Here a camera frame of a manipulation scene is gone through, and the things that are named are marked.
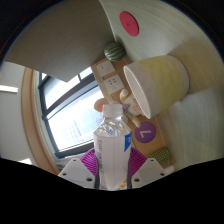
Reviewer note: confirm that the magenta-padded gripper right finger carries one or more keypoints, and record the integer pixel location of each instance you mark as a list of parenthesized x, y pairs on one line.
[(150, 171)]

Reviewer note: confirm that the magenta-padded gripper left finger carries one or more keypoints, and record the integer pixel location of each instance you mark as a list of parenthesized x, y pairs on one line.
[(75, 171)]

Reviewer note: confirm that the clear plastic water bottle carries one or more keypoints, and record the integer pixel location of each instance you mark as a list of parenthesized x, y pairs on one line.
[(111, 156)]

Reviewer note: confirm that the round purple number disc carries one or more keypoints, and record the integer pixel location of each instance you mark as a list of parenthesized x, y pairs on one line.
[(145, 132)]

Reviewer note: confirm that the dark-framed window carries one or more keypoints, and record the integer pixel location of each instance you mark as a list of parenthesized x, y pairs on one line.
[(73, 123)]

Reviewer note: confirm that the plush mouse toy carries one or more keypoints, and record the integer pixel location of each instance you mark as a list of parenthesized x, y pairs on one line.
[(131, 108)]

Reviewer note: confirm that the pale yellow mug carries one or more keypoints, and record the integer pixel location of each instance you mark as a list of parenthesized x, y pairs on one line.
[(160, 81)]

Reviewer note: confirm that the small round green cactus ornament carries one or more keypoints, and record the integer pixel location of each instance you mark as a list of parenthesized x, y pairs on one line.
[(114, 51)]

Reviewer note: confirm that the small grey-green desk divider panel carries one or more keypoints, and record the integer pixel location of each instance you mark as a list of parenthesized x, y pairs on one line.
[(66, 36)]

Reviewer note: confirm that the flat round red coaster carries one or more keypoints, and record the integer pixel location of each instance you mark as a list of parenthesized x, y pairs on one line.
[(129, 24)]

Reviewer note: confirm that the white wall socket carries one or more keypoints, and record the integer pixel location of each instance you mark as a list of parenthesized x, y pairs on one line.
[(114, 84), (105, 68)]

